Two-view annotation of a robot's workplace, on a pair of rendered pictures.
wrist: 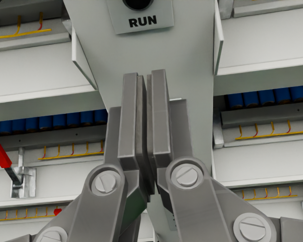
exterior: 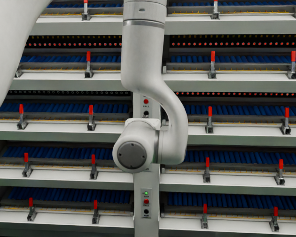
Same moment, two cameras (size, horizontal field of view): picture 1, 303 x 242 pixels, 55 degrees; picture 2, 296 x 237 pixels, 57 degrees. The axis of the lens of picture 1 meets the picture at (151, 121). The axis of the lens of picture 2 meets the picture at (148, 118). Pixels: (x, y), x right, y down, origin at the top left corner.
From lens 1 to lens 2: 0.78 m
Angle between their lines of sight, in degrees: 37
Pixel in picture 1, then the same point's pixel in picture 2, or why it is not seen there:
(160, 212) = (139, 198)
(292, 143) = (188, 175)
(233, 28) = (165, 127)
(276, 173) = (181, 181)
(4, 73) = (111, 128)
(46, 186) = (101, 177)
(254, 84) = not seen: hidden behind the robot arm
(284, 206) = (193, 220)
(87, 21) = (136, 116)
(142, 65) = not seen: hidden behind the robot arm
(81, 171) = (114, 174)
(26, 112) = (112, 138)
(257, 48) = not seen: hidden behind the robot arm
